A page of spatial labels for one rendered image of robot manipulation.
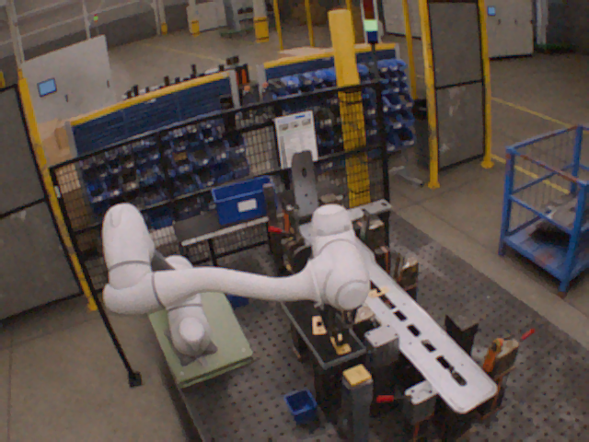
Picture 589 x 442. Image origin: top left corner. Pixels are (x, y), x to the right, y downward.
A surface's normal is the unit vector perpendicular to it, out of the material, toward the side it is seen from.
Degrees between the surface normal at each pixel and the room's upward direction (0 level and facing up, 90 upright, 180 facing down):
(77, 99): 90
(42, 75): 90
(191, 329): 48
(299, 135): 90
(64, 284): 89
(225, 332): 42
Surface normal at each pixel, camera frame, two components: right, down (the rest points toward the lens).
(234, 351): 0.23, -0.40
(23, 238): 0.44, 0.38
